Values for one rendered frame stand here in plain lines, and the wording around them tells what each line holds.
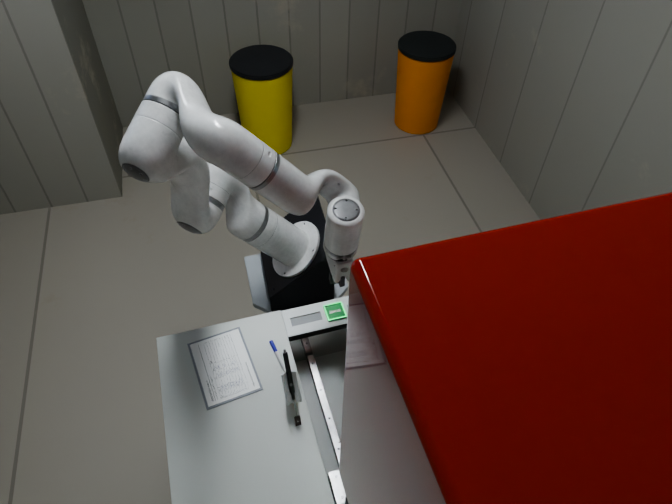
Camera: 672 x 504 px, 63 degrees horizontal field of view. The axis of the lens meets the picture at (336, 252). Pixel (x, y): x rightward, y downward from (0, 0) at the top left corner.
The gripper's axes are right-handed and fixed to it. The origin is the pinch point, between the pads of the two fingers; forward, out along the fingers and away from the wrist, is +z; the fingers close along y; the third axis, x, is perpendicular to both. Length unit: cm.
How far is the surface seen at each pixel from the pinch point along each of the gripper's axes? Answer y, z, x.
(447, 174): 123, 140, -120
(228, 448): -35, 8, 36
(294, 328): -5.8, 14.6, 12.6
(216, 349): -7.1, 13.5, 34.6
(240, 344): -7.3, 13.5, 28.1
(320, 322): -5.8, 14.6, 5.0
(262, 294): 16.0, 33.6, 17.8
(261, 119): 175, 120, -12
